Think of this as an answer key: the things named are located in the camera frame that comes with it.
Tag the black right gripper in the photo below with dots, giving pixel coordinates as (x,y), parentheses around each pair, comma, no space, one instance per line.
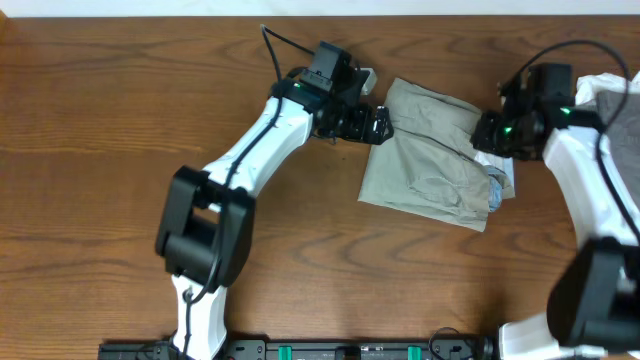
(481,135)

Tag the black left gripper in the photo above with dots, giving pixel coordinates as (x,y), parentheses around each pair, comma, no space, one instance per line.
(358,129)

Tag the khaki green shorts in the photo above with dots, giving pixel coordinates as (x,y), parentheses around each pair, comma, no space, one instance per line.
(429,167)

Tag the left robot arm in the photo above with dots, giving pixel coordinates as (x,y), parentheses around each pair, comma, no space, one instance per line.
(206,229)

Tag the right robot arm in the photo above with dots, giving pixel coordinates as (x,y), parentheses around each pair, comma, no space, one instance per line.
(593,310)

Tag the white crumpled cloth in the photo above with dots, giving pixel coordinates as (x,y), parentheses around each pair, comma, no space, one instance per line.
(595,85)

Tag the grey folded garment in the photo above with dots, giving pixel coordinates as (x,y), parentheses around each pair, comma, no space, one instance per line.
(624,137)

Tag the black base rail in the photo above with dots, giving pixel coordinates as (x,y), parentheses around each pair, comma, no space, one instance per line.
(445,346)

